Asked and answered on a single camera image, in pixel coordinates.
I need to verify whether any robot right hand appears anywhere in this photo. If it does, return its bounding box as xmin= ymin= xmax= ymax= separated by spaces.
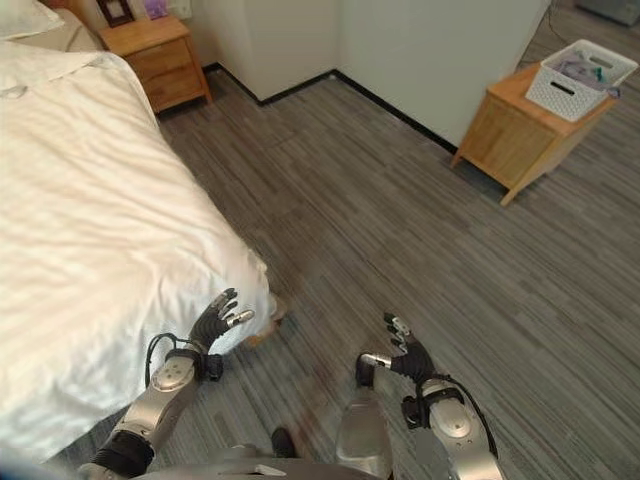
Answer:
xmin=354 ymin=311 xmax=437 ymax=389

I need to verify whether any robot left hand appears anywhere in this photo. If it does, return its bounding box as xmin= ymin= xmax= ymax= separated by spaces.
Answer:
xmin=188 ymin=287 xmax=257 ymax=355

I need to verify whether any wooden bed leg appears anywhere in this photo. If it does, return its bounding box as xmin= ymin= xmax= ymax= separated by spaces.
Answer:
xmin=246 ymin=297 xmax=290 ymax=347

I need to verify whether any robot silver leg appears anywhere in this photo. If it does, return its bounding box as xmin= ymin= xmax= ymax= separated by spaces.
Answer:
xmin=333 ymin=385 xmax=392 ymax=465

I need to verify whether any robot dark foot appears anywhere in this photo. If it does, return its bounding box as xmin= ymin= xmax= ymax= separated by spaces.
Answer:
xmin=269 ymin=426 xmax=297 ymax=460

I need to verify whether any robot grey torso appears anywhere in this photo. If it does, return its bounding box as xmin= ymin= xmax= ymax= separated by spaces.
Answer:
xmin=77 ymin=442 xmax=404 ymax=480

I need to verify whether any white striped duvet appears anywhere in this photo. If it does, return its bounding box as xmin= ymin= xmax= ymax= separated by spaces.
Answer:
xmin=0 ymin=40 xmax=279 ymax=464

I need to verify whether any light wooden cabinet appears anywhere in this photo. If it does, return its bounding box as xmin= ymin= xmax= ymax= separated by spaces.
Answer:
xmin=449 ymin=63 xmax=619 ymax=208

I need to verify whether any wooden nightstand with drawers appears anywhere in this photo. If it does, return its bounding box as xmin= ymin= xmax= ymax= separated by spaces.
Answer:
xmin=97 ymin=13 xmax=214 ymax=117

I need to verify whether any white plastic woven basket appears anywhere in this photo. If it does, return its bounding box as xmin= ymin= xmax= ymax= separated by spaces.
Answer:
xmin=524 ymin=39 xmax=640 ymax=123

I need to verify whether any purple decorative item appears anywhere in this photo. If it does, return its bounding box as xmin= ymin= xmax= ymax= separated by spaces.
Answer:
xmin=141 ymin=0 xmax=170 ymax=22

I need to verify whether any purple cloth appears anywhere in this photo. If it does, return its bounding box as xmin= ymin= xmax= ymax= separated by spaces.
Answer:
xmin=553 ymin=55 xmax=607 ymax=91

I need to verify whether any teal item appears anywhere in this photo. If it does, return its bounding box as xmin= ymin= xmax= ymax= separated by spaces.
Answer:
xmin=589 ymin=65 xmax=622 ymax=99

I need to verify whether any white pillow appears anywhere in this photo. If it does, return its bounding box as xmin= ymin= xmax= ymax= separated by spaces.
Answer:
xmin=0 ymin=0 xmax=67 ymax=42

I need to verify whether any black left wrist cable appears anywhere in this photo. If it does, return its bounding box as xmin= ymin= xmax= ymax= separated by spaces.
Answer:
xmin=143 ymin=332 xmax=201 ymax=390

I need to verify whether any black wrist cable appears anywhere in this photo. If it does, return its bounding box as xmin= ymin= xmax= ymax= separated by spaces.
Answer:
xmin=143 ymin=332 xmax=201 ymax=390
xmin=432 ymin=371 xmax=500 ymax=459

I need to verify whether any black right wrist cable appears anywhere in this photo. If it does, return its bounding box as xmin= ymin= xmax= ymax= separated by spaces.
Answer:
xmin=432 ymin=371 xmax=500 ymax=459

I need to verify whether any dark picture frame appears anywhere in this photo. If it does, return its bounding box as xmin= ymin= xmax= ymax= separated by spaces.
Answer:
xmin=95 ymin=0 xmax=133 ymax=29

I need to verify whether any black floor cable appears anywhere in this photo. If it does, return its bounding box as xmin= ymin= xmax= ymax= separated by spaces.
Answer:
xmin=541 ymin=0 xmax=569 ymax=40

